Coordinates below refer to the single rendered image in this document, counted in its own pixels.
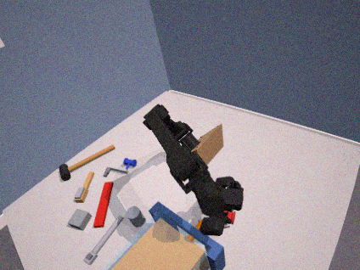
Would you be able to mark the grey crank handle with blue knob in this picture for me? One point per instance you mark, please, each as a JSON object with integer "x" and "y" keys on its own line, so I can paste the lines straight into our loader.
{"x": 126, "y": 162}

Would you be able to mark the grey metal rod with square end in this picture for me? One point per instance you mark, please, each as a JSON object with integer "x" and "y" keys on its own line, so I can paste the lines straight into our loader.
{"x": 91, "y": 256}

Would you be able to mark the black-headed mallet with wooden handle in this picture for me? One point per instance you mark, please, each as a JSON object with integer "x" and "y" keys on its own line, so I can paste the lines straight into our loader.
{"x": 65, "y": 170}

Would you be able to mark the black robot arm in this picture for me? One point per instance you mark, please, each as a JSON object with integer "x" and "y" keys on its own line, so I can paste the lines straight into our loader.
{"x": 186, "y": 165}

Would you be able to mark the grey cylinder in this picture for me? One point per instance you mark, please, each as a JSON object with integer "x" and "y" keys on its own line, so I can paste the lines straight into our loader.
{"x": 135, "y": 216}

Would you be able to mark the blue flat bar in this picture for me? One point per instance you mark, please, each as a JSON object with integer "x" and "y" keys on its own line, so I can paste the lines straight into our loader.
{"x": 195, "y": 231}

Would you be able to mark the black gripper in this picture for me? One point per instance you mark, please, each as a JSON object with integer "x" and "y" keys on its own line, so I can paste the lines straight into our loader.
{"x": 214, "y": 225}

